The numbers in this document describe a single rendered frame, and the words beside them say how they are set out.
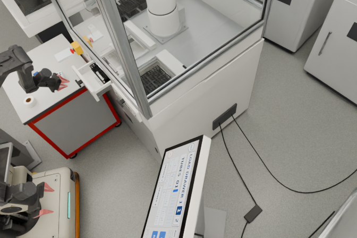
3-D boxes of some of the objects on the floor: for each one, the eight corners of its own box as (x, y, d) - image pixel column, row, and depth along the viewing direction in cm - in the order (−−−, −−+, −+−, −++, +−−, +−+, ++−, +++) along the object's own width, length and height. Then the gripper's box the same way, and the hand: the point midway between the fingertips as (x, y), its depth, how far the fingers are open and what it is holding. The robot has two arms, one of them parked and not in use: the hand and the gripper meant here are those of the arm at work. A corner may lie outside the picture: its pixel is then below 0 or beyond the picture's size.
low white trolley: (70, 164, 243) (22, 123, 179) (43, 119, 272) (-7, 70, 209) (125, 126, 259) (98, 76, 196) (93, 87, 289) (61, 33, 225)
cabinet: (168, 177, 229) (152, 134, 162) (107, 101, 277) (75, 44, 211) (248, 112, 256) (262, 52, 189) (179, 53, 305) (171, -11, 238)
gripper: (43, 71, 154) (68, 73, 166) (37, 85, 158) (63, 86, 170) (48, 78, 151) (74, 79, 163) (43, 93, 155) (68, 93, 167)
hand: (67, 83), depth 166 cm, fingers open, 3 cm apart
